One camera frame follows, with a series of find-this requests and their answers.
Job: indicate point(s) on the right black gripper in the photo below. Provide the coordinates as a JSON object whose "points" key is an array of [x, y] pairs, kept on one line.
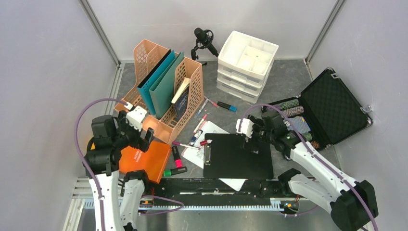
{"points": [[258, 123]]}

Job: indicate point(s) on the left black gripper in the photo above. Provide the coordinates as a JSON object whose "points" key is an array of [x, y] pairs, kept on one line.
{"points": [[140, 142]]}

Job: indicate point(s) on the teal notebook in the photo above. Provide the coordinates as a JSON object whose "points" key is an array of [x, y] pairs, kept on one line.
{"points": [[144, 87]]}

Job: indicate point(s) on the dark blue hardcover book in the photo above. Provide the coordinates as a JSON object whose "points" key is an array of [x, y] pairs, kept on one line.
{"points": [[180, 99]]}

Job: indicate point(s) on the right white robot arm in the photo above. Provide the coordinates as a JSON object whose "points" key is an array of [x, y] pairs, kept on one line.
{"points": [[351, 204]]}

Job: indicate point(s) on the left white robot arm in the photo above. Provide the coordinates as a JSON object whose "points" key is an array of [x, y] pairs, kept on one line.
{"points": [[116, 202]]}

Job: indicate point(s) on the orange book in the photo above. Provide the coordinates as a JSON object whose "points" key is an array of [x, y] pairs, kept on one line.
{"points": [[152, 161]]}

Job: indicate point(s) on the blue highlighter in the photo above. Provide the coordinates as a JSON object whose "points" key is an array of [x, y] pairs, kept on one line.
{"points": [[227, 106]]}

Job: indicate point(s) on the black clipboard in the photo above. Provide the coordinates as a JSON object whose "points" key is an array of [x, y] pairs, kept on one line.
{"points": [[227, 157]]}

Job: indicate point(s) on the magenta marker pen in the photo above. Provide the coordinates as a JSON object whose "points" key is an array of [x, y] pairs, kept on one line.
{"points": [[185, 145]]}

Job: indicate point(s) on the green file folder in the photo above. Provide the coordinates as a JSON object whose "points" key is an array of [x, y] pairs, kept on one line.
{"points": [[162, 89]]}

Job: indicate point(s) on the pink thin pen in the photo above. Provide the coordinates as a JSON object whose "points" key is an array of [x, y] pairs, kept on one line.
{"points": [[210, 101]]}

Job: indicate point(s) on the green highlighter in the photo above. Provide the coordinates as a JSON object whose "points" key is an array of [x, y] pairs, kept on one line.
{"points": [[174, 171]]}

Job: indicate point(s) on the blue cap white marker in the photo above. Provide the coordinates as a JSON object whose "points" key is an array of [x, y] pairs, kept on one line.
{"points": [[195, 137]]}

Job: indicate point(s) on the peach plastic file organizer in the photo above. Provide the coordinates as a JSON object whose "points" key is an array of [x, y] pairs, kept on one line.
{"points": [[146, 56]]}

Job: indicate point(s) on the pink white marker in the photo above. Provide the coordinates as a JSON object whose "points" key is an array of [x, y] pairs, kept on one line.
{"points": [[199, 124]]}

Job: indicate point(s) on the clear barrel pen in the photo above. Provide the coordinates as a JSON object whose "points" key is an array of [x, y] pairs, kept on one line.
{"points": [[203, 106]]}

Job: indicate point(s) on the printed white paper sheet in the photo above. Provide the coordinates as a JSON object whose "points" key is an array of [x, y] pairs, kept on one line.
{"points": [[197, 156]]}

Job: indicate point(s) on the black open carrying case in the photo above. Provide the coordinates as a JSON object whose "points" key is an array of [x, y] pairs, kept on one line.
{"points": [[330, 109]]}

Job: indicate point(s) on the white plastic drawer unit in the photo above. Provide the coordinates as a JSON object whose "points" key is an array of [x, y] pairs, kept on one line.
{"points": [[244, 65]]}

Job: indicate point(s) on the black microphone on tripod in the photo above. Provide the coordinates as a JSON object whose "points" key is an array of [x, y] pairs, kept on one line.
{"points": [[204, 39]]}

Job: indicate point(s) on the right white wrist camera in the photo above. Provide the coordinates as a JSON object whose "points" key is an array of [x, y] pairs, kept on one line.
{"points": [[244, 127]]}

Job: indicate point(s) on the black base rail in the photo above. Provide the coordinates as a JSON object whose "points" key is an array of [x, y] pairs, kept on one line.
{"points": [[213, 192]]}

